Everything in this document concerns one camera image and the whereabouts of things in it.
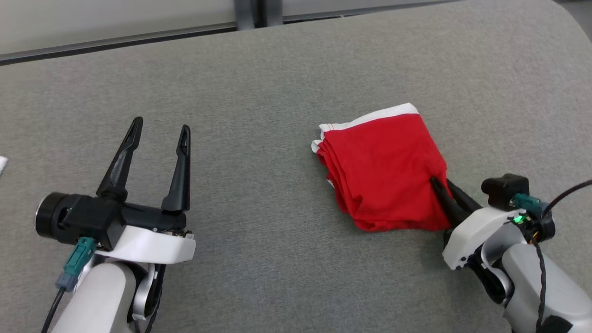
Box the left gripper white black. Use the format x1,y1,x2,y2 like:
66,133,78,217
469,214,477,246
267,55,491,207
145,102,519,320
95,117,197,265

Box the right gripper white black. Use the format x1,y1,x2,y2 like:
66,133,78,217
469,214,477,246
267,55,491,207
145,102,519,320
430,176,528,270

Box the red Bulls 23 shorts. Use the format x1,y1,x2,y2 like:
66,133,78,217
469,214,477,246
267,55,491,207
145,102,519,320
311,103,452,233

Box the grey fabric sofa surface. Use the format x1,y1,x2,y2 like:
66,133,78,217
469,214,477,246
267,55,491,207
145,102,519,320
0,0,592,333

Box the right teal-plug camera cable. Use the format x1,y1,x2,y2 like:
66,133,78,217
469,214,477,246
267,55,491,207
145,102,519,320
512,179,592,221

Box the teal-plug camera cable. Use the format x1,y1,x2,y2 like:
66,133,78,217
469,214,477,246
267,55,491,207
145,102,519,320
41,237,97,333
512,179,592,221

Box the left teal-plug camera cable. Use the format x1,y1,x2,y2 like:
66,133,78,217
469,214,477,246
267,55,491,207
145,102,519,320
41,237,97,333

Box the black twisted right arm cable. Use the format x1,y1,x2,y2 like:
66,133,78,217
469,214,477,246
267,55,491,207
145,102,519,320
531,230,549,333

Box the grey partition bottom rail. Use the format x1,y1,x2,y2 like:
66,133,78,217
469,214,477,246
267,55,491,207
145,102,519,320
283,0,463,24
0,23,237,66

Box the grey cylindrical door handle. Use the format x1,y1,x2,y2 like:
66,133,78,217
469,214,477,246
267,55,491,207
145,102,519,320
234,0,255,31
264,0,284,27

